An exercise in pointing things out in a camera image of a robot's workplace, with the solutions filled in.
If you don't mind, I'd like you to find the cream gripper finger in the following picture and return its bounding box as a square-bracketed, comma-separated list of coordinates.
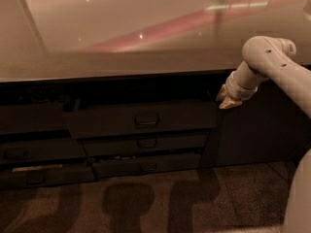
[219, 96, 242, 110]
[216, 84, 226, 102]

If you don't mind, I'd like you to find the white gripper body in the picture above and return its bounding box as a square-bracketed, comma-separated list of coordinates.
[225, 71, 258, 101]

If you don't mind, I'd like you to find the dark grey drawer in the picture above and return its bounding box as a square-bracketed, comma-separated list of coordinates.
[0, 138, 86, 164]
[82, 131, 208, 156]
[0, 103, 64, 135]
[0, 163, 96, 190]
[63, 101, 217, 139]
[93, 152, 201, 179]

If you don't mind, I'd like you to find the dark grey cabinet door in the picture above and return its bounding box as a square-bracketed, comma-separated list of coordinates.
[199, 81, 311, 168]

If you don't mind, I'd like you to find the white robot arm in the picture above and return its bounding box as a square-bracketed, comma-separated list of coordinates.
[217, 36, 311, 233]

